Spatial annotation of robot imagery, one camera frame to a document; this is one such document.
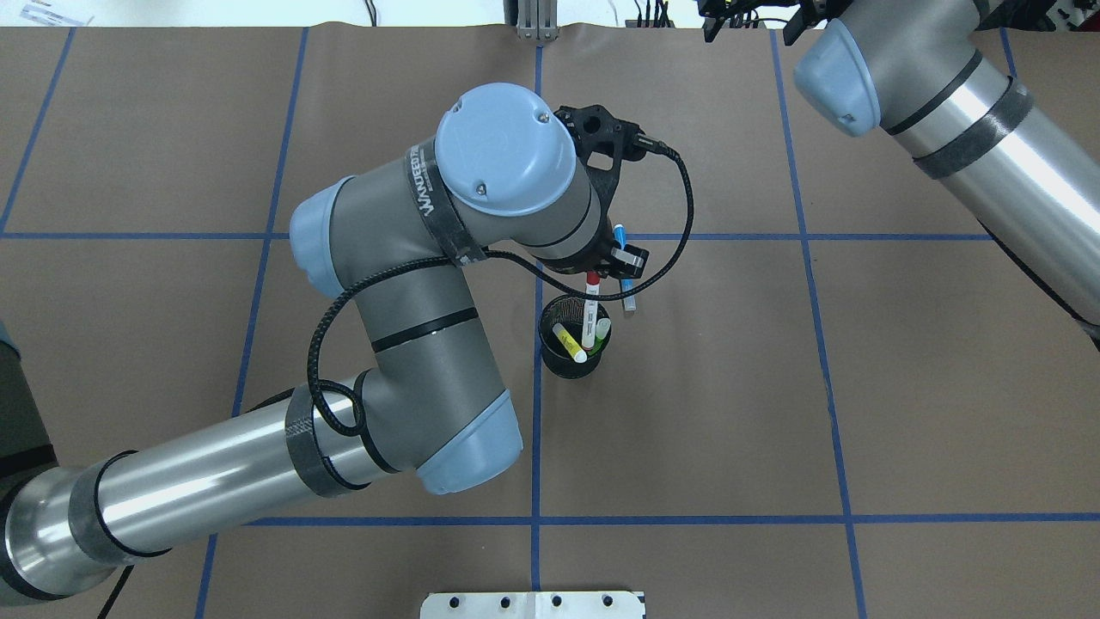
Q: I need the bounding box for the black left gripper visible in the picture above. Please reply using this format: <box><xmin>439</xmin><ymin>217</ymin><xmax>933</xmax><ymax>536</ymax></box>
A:
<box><xmin>541</xmin><ymin>232</ymin><xmax>650</xmax><ymax>279</ymax></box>

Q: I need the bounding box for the blue highlighter pen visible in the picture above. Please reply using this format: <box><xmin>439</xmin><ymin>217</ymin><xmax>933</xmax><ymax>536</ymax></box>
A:
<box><xmin>612</xmin><ymin>224</ymin><xmax>639</xmax><ymax>314</ymax></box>

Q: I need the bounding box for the red capped white marker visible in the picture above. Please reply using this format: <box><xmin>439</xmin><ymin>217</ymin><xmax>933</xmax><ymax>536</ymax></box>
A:
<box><xmin>581</xmin><ymin>270</ymin><xmax>601</xmax><ymax>352</ymax></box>

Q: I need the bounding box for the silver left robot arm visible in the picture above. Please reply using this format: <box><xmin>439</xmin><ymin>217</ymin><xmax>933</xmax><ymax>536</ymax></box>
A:
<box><xmin>3</xmin><ymin>82</ymin><xmax>670</xmax><ymax>607</ymax></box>

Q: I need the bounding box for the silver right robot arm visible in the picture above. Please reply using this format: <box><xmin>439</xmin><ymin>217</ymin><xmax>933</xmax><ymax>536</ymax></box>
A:
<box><xmin>793</xmin><ymin>1</ymin><xmax>1099</xmax><ymax>340</ymax></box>

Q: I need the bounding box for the green highlighter pen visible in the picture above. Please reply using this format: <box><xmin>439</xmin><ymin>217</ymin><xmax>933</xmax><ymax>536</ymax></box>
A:
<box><xmin>594</xmin><ymin>317</ymin><xmax>612</xmax><ymax>349</ymax></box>

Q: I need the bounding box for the black mesh pen cup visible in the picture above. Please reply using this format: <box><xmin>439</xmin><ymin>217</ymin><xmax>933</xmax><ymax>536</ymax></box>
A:
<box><xmin>537</xmin><ymin>295</ymin><xmax>614</xmax><ymax>380</ymax></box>

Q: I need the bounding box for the yellow highlighter pen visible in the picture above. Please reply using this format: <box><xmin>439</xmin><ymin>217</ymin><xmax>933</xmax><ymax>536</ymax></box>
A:
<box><xmin>553</xmin><ymin>322</ymin><xmax>589</xmax><ymax>364</ymax></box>

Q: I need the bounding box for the left grey usb hub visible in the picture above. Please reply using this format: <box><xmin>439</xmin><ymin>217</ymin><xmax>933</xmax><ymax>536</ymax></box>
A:
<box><xmin>622</xmin><ymin>0</ymin><xmax>675</xmax><ymax>27</ymax></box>

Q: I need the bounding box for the brown paper table mat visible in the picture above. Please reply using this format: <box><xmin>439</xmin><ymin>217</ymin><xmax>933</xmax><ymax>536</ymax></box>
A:
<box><xmin>3</xmin><ymin>23</ymin><xmax>1097</xmax><ymax>618</ymax></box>

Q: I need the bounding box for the white printed paper label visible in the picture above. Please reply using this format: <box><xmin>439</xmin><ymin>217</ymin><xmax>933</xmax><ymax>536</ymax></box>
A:
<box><xmin>17</xmin><ymin>1</ymin><xmax>95</xmax><ymax>27</ymax></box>

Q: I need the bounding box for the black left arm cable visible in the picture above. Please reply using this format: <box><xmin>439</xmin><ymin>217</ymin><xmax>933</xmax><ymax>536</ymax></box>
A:
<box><xmin>306</xmin><ymin>143</ymin><xmax>695</xmax><ymax>439</ymax></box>

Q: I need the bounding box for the aluminium frame post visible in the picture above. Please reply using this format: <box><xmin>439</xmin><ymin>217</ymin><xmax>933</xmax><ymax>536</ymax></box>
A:
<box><xmin>503</xmin><ymin>0</ymin><xmax>560</xmax><ymax>46</ymax></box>

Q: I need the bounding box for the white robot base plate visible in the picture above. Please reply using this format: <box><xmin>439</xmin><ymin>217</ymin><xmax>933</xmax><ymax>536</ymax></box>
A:
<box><xmin>419</xmin><ymin>592</ymin><xmax>647</xmax><ymax>618</ymax></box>

